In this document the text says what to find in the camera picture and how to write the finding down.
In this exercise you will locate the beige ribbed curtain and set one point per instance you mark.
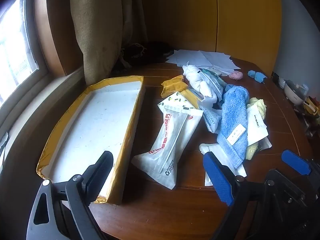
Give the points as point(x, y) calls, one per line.
point(100, 30)

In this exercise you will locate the wooden cabinet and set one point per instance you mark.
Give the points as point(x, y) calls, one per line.
point(190, 15)

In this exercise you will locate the white knotted cloth bundle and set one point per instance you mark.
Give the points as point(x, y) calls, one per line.
point(200, 82)

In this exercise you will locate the yellow snack packet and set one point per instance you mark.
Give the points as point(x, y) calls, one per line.
point(173, 86)

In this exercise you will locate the teal and white wipes pack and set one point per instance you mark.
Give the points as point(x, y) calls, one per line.
point(216, 81)

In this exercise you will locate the white tissue pack red print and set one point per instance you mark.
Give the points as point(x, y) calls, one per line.
point(167, 145)

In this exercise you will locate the white desiccant packet blue print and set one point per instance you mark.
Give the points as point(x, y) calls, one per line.
point(211, 118)

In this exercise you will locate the pink round object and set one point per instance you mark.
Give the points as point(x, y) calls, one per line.
point(235, 75)

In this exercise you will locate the pile of white paper sheets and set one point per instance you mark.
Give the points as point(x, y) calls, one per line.
point(207, 57)

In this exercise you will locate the plain white packet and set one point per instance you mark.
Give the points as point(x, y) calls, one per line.
point(225, 157)

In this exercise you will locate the yellow packet with dotted end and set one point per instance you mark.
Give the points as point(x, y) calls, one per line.
point(186, 97)

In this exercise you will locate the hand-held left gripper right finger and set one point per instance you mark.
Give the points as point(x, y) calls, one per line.
point(217, 180)

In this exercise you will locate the yellow taped white cardboard box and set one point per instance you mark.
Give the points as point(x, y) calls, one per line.
point(95, 130)

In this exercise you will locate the window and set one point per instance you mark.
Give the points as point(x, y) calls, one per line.
point(15, 50)

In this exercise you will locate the white round pot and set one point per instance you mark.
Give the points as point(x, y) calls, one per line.
point(293, 92)

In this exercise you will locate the dark fringed cloth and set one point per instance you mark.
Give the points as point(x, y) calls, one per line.
point(147, 52)

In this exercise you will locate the small blue soft toy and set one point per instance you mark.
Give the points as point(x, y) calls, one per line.
point(257, 76)

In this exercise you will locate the white sachet with black print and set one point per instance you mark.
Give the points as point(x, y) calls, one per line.
point(256, 127)

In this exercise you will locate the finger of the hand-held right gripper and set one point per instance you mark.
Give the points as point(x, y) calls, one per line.
point(297, 163)

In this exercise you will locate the small white sachet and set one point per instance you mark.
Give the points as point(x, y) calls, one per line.
point(237, 134)

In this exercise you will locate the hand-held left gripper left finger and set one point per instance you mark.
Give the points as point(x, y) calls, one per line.
point(100, 172)

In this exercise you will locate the blue towel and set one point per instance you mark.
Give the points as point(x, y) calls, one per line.
point(233, 110)

